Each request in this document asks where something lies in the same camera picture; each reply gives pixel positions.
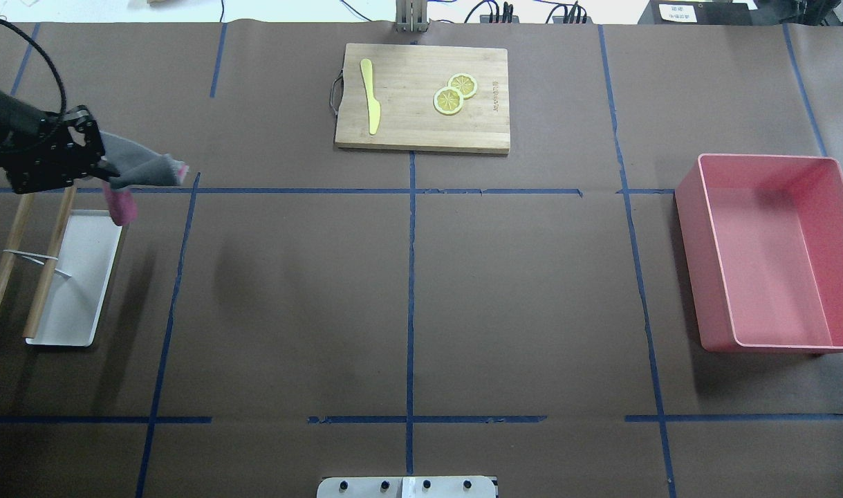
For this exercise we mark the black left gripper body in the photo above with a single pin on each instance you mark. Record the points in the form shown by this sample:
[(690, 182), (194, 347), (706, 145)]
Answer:
[(39, 158)]

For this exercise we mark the grey and pink cloth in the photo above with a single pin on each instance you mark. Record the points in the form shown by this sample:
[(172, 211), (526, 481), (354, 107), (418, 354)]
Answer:
[(135, 165)]

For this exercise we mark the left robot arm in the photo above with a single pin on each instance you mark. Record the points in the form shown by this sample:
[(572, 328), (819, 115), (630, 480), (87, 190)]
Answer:
[(19, 123)]

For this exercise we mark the wooden stick right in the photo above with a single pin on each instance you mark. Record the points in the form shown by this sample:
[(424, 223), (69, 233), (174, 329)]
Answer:
[(50, 264)]

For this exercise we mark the wooden stick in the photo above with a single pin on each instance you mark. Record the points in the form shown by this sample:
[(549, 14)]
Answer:
[(50, 264), (13, 241)]

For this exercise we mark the wooden stick left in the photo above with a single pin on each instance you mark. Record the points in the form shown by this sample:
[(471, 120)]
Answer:
[(13, 241)]

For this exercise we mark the white rectangular tray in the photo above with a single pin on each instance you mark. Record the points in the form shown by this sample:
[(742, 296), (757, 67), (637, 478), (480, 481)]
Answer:
[(84, 265)]

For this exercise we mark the yellow plastic knife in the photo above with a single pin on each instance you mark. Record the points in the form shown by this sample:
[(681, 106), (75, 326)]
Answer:
[(373, 104)]

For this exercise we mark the lemon slice front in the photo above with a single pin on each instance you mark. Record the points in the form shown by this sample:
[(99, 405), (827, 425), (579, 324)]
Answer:
[(448, 101)]

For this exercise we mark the lemon slice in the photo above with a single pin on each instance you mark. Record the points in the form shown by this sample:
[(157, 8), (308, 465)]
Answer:
[(448, 101), (465, 84)]

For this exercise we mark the bamboo cutting board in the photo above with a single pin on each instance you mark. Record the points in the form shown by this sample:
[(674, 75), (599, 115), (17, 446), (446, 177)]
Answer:
[(406, 78)]

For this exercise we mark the lemon slice back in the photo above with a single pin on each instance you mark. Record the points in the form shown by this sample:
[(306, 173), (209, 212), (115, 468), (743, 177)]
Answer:
[(465, 84)]

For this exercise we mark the pink plastic bin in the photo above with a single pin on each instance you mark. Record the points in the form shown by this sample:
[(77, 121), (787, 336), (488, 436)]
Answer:
[(763, 239)]

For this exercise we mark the aluminium frame post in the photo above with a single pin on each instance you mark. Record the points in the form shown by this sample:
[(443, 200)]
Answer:
[(411, 16)]

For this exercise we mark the white metal base plate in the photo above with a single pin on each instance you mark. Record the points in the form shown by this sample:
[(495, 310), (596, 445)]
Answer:
[(409, 486)]

